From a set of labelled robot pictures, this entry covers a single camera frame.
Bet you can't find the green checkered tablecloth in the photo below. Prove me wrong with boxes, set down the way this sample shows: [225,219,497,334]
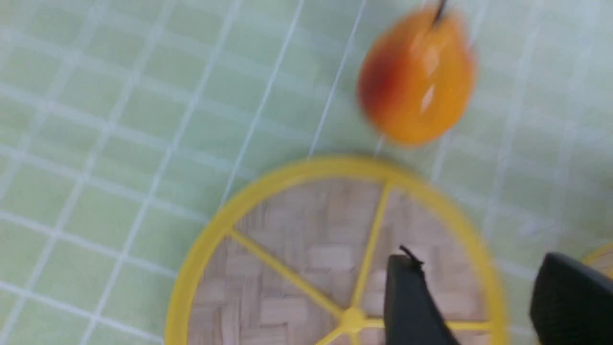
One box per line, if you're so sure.
[0,0,613,345]

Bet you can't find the woven bamboo steamer lid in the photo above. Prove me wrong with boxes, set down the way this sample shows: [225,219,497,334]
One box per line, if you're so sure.
[164,156,510,345]

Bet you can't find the bamboo steamer basket yellow rims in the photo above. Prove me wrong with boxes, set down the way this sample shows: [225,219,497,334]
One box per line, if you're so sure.
[582,242,613,279]

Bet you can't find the orange red pear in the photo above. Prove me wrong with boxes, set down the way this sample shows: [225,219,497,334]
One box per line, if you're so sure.
[357,0,478,146]

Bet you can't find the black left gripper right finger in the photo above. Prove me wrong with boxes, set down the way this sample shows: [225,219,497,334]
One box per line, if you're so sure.
[529,253,613,345]

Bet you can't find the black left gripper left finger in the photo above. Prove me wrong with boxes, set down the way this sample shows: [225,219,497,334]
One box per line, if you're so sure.
[383,245,459,345]

